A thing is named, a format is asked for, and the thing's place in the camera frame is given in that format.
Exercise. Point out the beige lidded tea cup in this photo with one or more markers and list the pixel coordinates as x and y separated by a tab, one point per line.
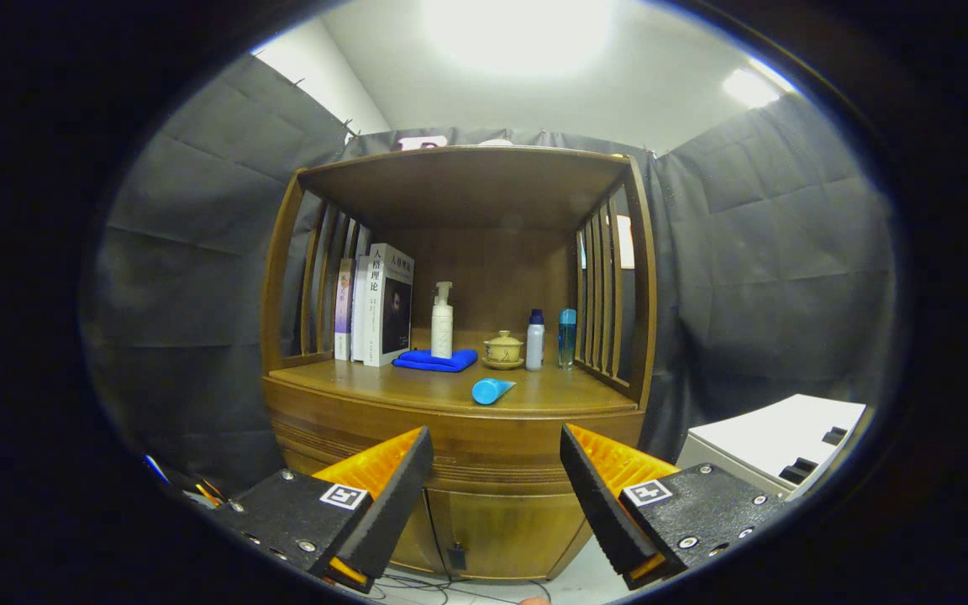
503	349

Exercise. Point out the small ceiling light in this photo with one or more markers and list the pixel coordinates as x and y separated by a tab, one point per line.
750	88

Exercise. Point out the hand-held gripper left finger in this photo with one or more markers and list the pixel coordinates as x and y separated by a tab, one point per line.
396	500

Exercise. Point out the blue and white tube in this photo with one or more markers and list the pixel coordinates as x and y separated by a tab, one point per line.
488	391

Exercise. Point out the blue folded cloth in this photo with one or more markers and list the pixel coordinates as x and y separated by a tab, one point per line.
434	361

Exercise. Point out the black backdrop cloth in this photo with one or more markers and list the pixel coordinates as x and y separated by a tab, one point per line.
198	252

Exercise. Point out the wooden cabinet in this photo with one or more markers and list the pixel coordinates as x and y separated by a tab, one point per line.
467	189

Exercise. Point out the teal blue bottle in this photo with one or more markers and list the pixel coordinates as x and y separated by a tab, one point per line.
567	340

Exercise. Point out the purple book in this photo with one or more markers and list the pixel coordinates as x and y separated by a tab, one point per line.
344	311

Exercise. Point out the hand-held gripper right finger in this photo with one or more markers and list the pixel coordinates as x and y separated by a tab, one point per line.
600	504

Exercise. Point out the white pump bottle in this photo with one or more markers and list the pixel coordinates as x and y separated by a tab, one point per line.
442	332

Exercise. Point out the thin white book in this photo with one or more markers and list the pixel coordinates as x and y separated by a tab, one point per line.
360	311

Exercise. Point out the wooden countertop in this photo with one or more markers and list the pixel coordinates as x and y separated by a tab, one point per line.
417	382

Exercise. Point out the white plastic box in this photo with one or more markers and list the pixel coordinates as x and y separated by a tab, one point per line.
778	433

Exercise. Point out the white bottle with dark cap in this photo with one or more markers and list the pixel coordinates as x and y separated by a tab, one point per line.
535	344

